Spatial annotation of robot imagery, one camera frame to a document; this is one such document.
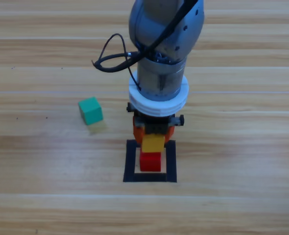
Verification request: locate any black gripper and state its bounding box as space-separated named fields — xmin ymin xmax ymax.
xmin=126 ymin=102 xmax=185 ymax=148

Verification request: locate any yellow wooden block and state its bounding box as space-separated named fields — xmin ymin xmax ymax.
xmin=141 ymin=134 xmax=165 ymax=153

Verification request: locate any red wooden block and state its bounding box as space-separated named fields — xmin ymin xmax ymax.
xmin=139 ymin=151 xmax=162 ymax=172

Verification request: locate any green wooden block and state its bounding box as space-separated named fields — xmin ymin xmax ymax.
xmin=77 ymin=96 xmax=104 ymax=126

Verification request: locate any black tape square outline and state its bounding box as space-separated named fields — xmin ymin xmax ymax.
xmin=122 ymin=139 xmax=177 ymax=183

